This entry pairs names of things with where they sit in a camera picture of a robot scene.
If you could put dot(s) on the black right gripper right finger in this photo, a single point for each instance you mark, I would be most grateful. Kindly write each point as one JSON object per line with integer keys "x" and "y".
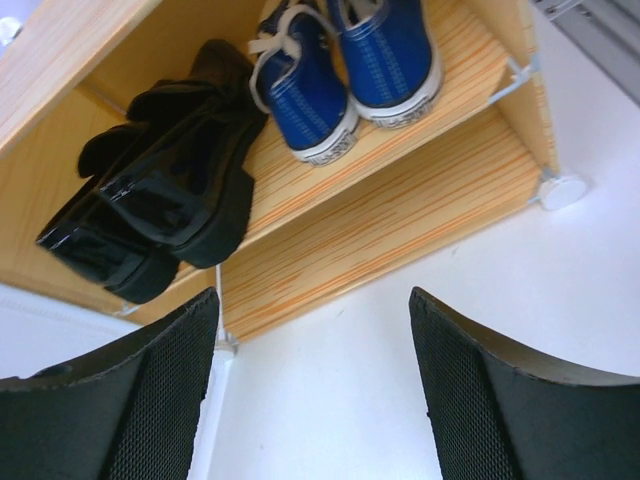
{"x": 500, "y": 409}

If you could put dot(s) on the black leather shoe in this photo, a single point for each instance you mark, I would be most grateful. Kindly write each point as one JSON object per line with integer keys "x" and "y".
{"x": 184, "y": 186}
{"x": 93, "y": 240}

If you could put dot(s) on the wooden shoe cabinet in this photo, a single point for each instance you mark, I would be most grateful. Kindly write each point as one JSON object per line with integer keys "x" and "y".
{"x": 315, "y": 233}

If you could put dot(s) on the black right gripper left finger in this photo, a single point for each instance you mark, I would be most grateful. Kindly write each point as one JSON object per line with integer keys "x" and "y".
{"x": 110, "y": 400}

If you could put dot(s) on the blue canvas sneaker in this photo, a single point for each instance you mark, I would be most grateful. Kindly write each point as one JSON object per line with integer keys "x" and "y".
{"x": 295, "y": 82}
{"x": 394, "y": 69}

